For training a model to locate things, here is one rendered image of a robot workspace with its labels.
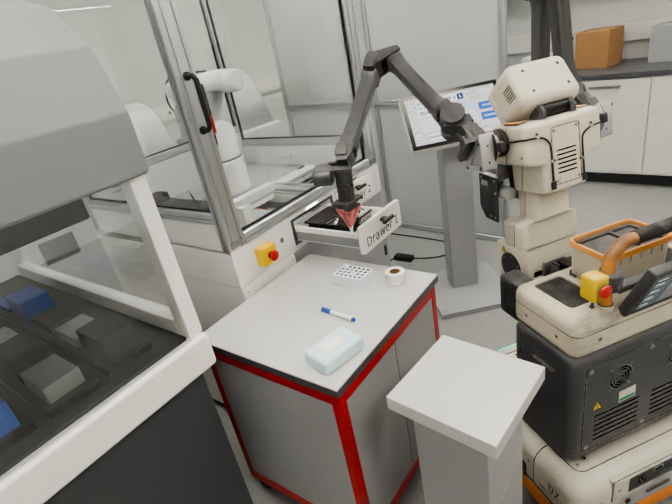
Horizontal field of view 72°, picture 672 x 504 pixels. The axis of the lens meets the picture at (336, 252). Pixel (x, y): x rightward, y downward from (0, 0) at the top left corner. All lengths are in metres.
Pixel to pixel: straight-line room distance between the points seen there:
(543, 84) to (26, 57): 1.30
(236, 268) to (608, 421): 1.27
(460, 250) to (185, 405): 1.88
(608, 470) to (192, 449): 1.23
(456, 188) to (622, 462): 1.55
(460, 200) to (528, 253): 1.10
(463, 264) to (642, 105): 2.10
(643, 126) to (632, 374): 3.02
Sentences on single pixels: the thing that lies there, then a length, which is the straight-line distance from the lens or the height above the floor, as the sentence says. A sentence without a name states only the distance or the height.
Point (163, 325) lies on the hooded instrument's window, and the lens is 1.25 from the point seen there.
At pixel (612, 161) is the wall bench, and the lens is 4.49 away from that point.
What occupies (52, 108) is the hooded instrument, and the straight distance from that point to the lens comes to 1.09.
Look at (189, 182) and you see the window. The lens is 1.69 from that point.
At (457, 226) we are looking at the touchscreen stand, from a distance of 2.75.
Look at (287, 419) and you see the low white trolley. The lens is 1.52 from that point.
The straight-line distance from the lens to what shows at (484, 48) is 3.23.
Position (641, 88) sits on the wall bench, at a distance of 4.32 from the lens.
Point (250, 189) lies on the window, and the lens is 1.72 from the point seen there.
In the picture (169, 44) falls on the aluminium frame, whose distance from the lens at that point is 1.54.
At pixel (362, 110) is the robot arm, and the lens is 1.63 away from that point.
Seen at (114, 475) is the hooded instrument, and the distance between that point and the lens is 1.41.
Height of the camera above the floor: 1.58
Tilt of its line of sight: 25 degrees down
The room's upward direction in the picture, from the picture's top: 11 degrees counter-clockwise
